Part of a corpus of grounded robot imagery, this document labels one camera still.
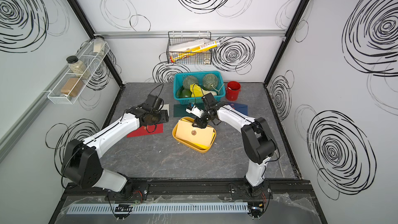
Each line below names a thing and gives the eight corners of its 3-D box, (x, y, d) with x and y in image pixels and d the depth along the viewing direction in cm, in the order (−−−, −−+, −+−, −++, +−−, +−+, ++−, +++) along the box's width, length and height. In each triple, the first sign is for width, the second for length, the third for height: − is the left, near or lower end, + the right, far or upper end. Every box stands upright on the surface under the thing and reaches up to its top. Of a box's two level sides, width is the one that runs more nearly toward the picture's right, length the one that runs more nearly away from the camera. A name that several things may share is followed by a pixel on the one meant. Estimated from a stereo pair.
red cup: (225, 102, 111) (227, 92, 103) (223, 90, 119) (225, 81, 111) (239, 102, 111) (242, 92, 103) (237, 90, 119) (239, 81, 111)
